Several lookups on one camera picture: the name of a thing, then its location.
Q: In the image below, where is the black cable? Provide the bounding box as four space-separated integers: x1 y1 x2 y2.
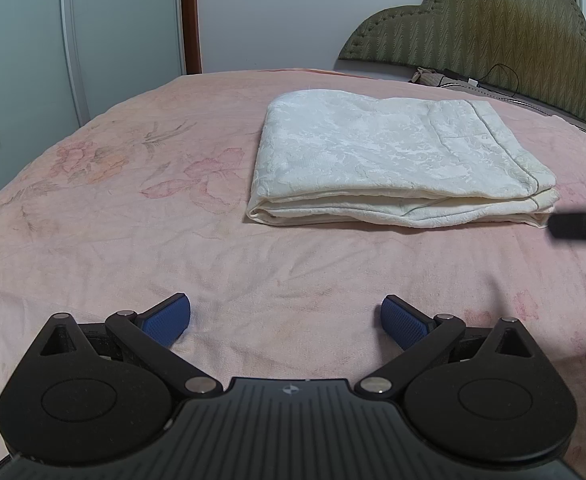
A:
442 63 549 111

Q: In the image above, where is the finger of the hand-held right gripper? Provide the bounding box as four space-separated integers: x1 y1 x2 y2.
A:
548 199 586 244

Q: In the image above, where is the olive green padded headboard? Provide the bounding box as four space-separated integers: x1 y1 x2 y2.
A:
337 0 586 137

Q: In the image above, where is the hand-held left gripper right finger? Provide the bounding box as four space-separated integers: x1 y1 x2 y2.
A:
354 294 542 402

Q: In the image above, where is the pink floral bed sheet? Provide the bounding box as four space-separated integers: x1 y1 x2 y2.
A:
0 66 586 467

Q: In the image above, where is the brown wooden wardrobe frame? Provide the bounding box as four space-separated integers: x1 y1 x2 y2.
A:
180 0 203 75

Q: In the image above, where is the frosted glass wardrobe door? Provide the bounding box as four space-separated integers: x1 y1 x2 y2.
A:
0 0 188 213

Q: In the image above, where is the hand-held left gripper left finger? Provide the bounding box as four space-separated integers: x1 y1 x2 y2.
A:
39 292 224 402

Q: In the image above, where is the white quilt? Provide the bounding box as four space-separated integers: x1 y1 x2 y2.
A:
245 87 561 231

